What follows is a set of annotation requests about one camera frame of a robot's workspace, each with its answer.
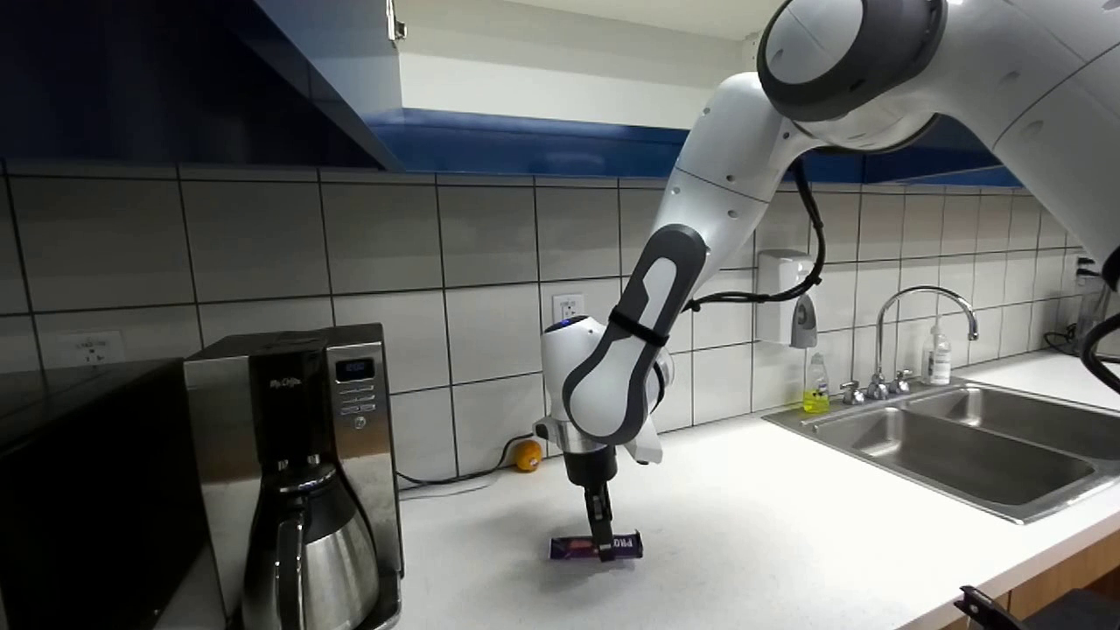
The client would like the stainless steel sink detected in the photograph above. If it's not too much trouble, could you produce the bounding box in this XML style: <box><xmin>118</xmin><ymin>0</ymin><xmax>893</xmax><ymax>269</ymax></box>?
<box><xmin>772</xmin><ymin>385</ymin><xmax>1120</xmax><ymax>521</ymax></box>

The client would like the chrome sink faucet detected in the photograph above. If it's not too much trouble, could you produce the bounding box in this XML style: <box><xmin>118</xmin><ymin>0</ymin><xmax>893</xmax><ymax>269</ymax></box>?
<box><xmin>849</xmin><ymin>284</ymin><xmax>979</xmax><ymax>402</ymax></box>

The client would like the blue cabinet door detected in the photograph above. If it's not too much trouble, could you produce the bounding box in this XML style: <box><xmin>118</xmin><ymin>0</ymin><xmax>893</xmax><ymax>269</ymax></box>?
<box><xmin>0</xmin><ymin>0</ymin><xmax>398</xmax><ymax>169</ymax></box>

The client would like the black power cable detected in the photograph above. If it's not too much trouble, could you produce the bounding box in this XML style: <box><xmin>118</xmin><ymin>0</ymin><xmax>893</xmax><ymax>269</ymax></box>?
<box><xmin>392</xmin><ymin>432</ymin><xmax>541</xmax><ymax>494</ymax></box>

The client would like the white wall outlet left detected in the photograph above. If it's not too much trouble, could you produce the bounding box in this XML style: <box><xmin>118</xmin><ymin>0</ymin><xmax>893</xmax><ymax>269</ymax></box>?
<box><xmin>82</xmin><ymin>335</ymin><xmax>124</xmax><ymax>365</ymax></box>

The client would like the yellow dish soap bottle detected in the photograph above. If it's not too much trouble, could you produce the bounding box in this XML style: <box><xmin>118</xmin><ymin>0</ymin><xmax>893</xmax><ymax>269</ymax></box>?
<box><xmin>797</xmin><ymin>353</ymin><xmax>831</xmax><ymax>418</ymax></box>

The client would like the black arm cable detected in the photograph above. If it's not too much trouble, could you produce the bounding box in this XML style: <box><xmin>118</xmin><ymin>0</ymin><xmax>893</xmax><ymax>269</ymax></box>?
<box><xmin>684</xmin><ymin>162</ymin><xmax>831</xmax><ymax>315</ymax></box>

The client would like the purple protein bar packet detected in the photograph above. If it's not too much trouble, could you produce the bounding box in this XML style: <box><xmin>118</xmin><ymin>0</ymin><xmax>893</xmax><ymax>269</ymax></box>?
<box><xmin>548</xmin><ymin>532</ymin><xmax>644</xmax><ymax>560</ymax></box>

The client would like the blue top cabinet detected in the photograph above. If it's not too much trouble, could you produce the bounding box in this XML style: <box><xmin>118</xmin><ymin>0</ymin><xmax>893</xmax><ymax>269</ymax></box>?
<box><xmin>248</xmin><ymin>0</ymin><xmax>1031</xmax><ymax>193</ymax></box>

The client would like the white wall outlet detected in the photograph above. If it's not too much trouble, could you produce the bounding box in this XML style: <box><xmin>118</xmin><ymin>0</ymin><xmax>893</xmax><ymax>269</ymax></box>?
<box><xmin>82</xmin><ymin>335</ymin><xmax>124</xmax><ymax>365</ymax></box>
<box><xmin>550</xmin><ymin>290</ymin><xmax>585</xmax><ymax>321</ymax></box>

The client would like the white pump bottle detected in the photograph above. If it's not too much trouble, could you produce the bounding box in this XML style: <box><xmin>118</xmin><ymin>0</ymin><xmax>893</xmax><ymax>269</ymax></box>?
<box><xmin>927</xmin><ymin>325</ymin><xmax>951</xmax><ymax>385</ymax></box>

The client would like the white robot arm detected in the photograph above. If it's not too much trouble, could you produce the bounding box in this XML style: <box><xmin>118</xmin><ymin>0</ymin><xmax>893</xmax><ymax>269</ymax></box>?
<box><xmin>542</xmin><ymin>0</ymin><xmax>1120</xmax><ymax>560</ymax></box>

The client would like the black microwave oven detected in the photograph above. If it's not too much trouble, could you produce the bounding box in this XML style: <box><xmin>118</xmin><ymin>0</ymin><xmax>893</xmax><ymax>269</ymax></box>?
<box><xmin>0</xmin><ymin>361</ymin><xmax>207</xmax><ymax>630</ymax></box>

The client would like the black steel coffee maker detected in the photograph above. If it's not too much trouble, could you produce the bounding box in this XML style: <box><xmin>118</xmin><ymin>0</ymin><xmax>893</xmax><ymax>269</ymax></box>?
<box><xmin>181</xmin><ymin>325</ymin><xmax>404</xmax><ymax>630</ymax></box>

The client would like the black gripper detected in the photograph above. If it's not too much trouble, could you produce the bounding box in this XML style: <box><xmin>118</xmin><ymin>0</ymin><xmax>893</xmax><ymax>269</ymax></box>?
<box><xmin>563</xmin><ymin>452</ymin><xmax>616</xmax><ymax>560</ymax></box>

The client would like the small orange fruit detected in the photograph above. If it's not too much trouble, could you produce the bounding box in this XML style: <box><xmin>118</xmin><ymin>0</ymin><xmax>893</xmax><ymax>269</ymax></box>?
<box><xmin>510</xmin><ymin>439</ymin><xmax>548</xmax><ymax>474</ymax></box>

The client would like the white soap dispenser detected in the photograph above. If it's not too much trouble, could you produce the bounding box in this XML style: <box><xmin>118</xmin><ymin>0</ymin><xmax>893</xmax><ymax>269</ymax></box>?
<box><xmin>756</xmin><ymin>251</ymin><xmax>818</xmax><ymax>350</ymax></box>

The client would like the steel coffee carafe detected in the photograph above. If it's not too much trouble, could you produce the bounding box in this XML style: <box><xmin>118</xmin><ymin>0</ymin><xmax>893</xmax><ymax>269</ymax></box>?
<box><xmin>240</xmin><ymin>465</ymin><xmax>383</xmax><ymax>630</ymax></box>

